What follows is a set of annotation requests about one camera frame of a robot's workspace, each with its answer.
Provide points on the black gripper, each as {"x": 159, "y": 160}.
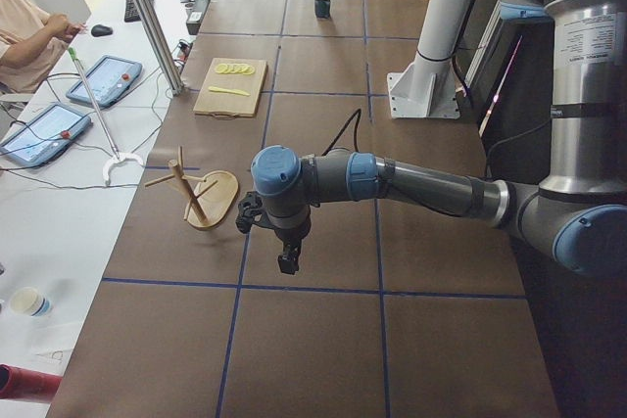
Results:
{"x": 290, "y": 236}

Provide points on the dark teal mug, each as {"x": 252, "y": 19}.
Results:
{"x": 322, "y": 9}

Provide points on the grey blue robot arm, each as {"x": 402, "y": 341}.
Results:
{"x": 576, "y": 214}

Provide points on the wooden cup storage rack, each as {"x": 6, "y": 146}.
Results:
{"x": 208, "y": 198}

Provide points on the white paper cup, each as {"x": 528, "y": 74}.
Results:
{"x": 30, "y": 302}

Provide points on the person's hand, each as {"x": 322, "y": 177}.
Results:
{"x": 63, "y": 29}

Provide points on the yellow plastic knife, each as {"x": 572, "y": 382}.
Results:
{"x": 222, "y": 90}

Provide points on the wooden cutting board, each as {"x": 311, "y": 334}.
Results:
{"x": 226, "y": 105}

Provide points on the lemon slice five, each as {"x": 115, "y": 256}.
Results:
{"x": 252, "y": 71}

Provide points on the white reacher grabber stick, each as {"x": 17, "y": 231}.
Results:
{"x": 82, "y": 93}

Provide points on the grey power strip box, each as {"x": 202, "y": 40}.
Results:
{"x": 196, "y": 10}

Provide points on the far blue teach pendant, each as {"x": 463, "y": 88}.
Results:
{"x": 110, "y": 77}

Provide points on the blue teach pendant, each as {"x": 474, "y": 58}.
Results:
{"x": 46, "y": 136}
{"x": 110, "y": 77}

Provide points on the near blue teach pendant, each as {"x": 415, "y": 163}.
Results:
{"x": 46, "y": 136}

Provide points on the black computer mouse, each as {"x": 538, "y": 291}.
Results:
{"x": 100, "y": 30}

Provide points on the red cylinder object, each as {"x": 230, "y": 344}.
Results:
{"x": 28, "y": 385}

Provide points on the person in peach shirt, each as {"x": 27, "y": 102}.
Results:
{"x": 28, "y": 49}

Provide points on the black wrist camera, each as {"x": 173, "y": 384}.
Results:
{"x": 251, "y": 212}

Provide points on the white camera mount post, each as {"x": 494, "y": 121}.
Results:
{"x": 426, "y": 88}

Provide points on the aluminium frame post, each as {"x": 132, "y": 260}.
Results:
{"x": 159, "y": 45}

